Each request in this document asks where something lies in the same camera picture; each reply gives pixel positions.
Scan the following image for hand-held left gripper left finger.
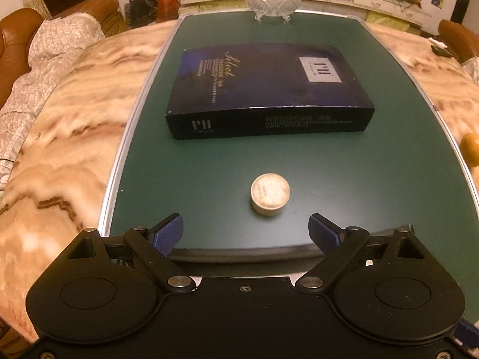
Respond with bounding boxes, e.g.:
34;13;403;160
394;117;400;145
66;212;196;294

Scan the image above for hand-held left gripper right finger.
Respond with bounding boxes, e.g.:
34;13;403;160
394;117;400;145
295;212;426;293

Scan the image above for small round beige tin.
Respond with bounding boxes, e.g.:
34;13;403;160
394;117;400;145
249;172;291;218

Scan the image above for marble desktop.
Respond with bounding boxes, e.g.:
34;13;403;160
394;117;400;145
0;19;479;345

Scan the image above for dark blue flat box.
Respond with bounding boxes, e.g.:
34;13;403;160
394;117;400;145
165;45;376;141

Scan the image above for orange fruit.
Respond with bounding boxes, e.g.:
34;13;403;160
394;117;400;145
460;132;479;167

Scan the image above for red plastic bag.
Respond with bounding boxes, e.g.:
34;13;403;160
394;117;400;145
155;0;182;23

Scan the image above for dark bag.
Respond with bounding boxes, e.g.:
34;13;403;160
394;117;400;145
124;0;158;28

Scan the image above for brown leather chair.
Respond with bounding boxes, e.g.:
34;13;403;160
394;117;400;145
437;19;479;65

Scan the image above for brown leather sofa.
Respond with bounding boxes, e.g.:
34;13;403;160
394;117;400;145
0;0;128;110

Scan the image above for green board with silver frame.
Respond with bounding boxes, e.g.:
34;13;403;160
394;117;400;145
98;10;479;267

